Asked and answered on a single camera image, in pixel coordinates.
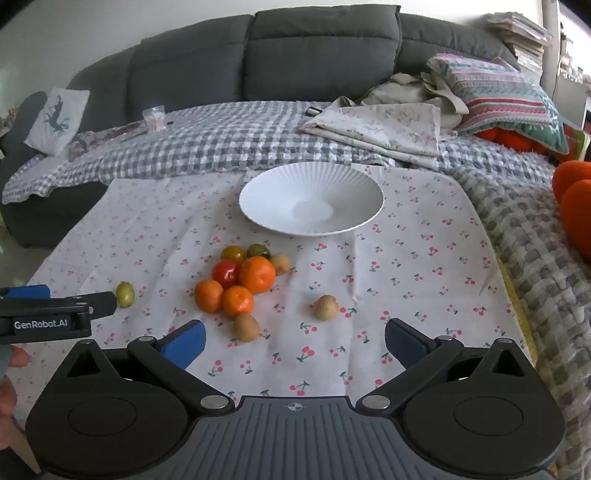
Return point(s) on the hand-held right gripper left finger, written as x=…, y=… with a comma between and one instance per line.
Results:
x=184, y=344

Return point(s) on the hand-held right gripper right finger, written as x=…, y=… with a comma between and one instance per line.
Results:
x=406, y=344

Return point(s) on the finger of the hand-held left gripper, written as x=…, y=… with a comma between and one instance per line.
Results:
x=102, y=304
x=27, y=292

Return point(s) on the small green fruit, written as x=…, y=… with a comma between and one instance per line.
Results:
x=124, y=293

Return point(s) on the small orange mandarin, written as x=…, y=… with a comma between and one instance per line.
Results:
x=208, y=296
x=238, y=301

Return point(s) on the brown kiwi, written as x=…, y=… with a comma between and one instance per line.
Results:
x=327, y=308
x=246, y=327
x=280, y=263

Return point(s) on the red tomato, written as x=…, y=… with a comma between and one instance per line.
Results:
x=225, y=273

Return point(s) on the large orange mandarin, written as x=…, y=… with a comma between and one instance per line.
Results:
x=257, y=275

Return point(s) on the white ribbed plate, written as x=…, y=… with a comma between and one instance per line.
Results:
x=311, y=198

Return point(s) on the person's left hand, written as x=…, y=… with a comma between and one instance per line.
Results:
x=8, y=397

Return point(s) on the cherry print cloth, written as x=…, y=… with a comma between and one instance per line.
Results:
x=415, y=277

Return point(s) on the orange-yellow tomato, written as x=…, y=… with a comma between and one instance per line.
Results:
x=232, y=253

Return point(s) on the dark green tomato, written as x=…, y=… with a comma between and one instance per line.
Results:
x=258, y=250

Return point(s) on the chunky grey knit blanket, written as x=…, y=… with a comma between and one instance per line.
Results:
x=545, y=277

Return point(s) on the dark floral cloth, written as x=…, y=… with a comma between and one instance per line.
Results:
x=101, y=138

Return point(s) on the white deer print pillow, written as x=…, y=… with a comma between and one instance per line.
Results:
x=57, y=120

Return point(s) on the clear plastic cup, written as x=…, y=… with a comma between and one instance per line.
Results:
x=154, y=117

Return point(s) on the folded floral sheet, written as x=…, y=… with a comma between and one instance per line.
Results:
x=388, y=129

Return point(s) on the orange plush toy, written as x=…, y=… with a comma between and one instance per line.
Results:
x=508, y=138
x=575, y=203

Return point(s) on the beige crumpled cloth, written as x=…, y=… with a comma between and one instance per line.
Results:
x=406, y=92

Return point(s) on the striped patterned pillow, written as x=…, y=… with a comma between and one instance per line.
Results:
x=503, y=97

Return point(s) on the grey sofa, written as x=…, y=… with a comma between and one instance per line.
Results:
x=277, y=50

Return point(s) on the stack of books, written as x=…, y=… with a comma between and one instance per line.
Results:
x=524, y=39

